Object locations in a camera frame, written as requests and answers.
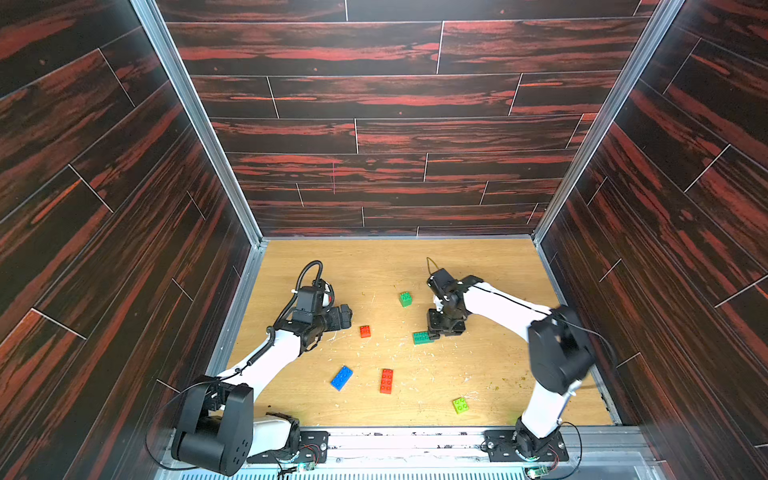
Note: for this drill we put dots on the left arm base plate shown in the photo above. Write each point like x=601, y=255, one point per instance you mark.
x=303, y=447

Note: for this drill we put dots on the aluminium corner post left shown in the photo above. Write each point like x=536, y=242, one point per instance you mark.
x=160, y=38

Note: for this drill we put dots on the red long lego brick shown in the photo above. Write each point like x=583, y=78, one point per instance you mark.
x=386, y=381

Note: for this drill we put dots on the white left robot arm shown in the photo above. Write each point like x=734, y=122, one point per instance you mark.
x=216, y=428

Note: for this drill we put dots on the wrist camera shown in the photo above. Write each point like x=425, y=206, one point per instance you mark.
x=315, y=298
x=441, y=283

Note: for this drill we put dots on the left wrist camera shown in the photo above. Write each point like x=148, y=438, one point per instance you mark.
x=315, y=298

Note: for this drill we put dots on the aluminium corner post right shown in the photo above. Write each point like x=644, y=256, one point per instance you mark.
x=658, y=25

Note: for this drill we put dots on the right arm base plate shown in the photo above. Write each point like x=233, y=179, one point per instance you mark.
x=514, y=446

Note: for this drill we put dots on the aluminium corner post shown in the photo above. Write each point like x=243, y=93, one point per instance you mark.
x=160, y=38
x=658, y=25

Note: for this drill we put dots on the teal green long lego brick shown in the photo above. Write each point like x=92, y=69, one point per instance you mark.
x=420, y=338

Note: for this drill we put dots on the aluminium front rail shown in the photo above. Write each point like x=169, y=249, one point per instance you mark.
x=608, y=452

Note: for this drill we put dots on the lime green square lego brick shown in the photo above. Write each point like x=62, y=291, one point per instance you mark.
x=460, y=405

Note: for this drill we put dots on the dark green square lego brick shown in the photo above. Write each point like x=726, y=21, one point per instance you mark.
x=405, y=299

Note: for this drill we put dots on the blue long lego brick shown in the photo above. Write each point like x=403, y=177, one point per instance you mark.
x=341, y=378

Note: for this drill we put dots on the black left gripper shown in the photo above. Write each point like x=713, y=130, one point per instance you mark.
x=345, y=322

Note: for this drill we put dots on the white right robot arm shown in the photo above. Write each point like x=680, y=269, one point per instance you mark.
x=559, y=358

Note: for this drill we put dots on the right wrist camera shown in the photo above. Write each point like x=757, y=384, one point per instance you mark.
x=441, y=283

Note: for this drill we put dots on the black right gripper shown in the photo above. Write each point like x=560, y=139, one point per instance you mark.
x=447, y=321

